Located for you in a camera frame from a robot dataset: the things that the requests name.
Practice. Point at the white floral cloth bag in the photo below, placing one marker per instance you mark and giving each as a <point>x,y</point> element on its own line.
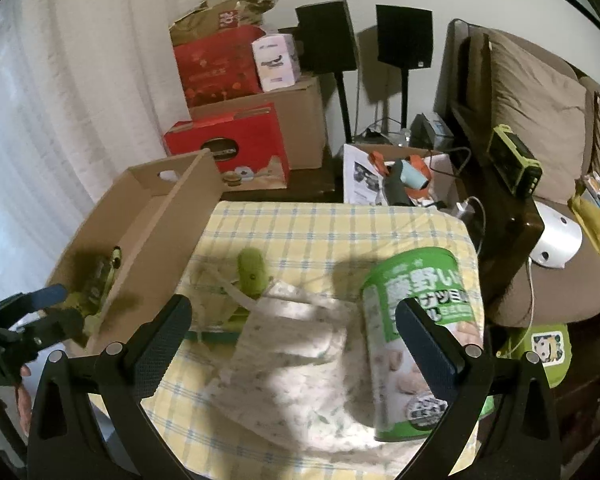
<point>290,370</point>

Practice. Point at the grey green plastic device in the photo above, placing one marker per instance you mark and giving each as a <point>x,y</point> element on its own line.
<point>100,285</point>

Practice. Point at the large brown cushion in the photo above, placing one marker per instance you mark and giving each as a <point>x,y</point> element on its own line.
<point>535,110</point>

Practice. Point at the yellow checkered tablecloth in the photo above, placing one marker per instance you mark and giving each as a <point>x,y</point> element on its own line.
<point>320,240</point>

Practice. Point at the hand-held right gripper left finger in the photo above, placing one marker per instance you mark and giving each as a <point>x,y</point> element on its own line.
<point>165,340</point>

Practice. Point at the cardboard box with papers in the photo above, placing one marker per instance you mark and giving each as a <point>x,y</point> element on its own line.
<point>360,175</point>

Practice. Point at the green cookie can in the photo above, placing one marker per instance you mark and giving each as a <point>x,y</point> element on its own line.
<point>415,275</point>

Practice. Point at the teal bar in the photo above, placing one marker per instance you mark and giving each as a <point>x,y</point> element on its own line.
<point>215,335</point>

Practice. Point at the black speaker stand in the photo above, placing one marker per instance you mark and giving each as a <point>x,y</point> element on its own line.
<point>405,100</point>
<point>343,105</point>

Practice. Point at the white curtain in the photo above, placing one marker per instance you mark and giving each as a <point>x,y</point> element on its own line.
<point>80,85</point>

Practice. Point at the crumpled brown paper bag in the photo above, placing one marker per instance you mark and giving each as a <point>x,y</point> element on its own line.
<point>215,15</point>

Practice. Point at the large closed cardboard box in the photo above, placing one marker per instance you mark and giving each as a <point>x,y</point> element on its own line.
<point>305,120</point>

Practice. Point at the brown cardboard box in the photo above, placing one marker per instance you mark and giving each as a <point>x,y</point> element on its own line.
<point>150,240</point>

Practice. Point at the teal grey handheld tool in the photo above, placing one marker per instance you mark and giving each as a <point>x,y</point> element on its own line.
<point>410,175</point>

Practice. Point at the grey electronic box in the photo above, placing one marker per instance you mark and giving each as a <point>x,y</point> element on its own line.
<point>430,130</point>

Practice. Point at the black speaker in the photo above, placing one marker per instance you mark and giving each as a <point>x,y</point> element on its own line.
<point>405,35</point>
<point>325,35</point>

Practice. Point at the person's left hand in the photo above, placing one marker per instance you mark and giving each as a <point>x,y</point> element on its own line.
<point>25,402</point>

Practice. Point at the white curved appliance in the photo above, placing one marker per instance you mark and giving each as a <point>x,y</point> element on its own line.
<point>555,240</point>

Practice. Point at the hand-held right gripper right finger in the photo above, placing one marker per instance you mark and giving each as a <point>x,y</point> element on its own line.
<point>425,345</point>

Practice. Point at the colourful printed packet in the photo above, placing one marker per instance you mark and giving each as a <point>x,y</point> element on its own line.
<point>595,190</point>

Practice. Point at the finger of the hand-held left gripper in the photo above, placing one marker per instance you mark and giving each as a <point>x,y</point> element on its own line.
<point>47,296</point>
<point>60,325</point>

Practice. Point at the brown sofa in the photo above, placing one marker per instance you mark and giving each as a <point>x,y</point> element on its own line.
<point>540,290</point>

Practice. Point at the red gift bag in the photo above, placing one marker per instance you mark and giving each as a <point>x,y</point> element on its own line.
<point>210,70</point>

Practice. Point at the green lunch box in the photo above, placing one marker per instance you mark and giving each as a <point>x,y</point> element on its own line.
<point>550,345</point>

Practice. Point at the green black portable radio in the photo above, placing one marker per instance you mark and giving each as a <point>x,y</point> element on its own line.
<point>512,160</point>

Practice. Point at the white tissue box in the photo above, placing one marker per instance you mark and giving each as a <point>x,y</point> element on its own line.
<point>275,62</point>

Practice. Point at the dark wooden armrest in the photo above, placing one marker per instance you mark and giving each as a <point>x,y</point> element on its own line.
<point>505,220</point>

